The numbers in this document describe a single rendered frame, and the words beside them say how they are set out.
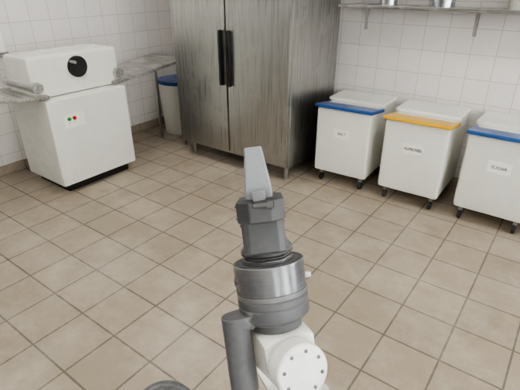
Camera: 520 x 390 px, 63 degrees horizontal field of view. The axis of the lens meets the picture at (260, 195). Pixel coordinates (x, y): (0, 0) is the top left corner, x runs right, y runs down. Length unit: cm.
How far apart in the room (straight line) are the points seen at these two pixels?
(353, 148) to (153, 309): 222
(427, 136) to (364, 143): 55
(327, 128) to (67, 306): 255
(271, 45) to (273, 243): 339
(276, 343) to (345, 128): 343
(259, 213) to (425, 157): 327
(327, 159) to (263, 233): 358
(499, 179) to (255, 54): 221
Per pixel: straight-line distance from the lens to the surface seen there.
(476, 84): 416
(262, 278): 50
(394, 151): 376
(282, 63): 378
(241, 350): 53
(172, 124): 550
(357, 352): 246
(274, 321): 51
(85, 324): 273
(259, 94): 398
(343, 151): 396
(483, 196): 369
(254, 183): 49
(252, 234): 49
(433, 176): 373
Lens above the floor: 177
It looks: 27 degrees down
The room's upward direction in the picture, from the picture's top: straight up
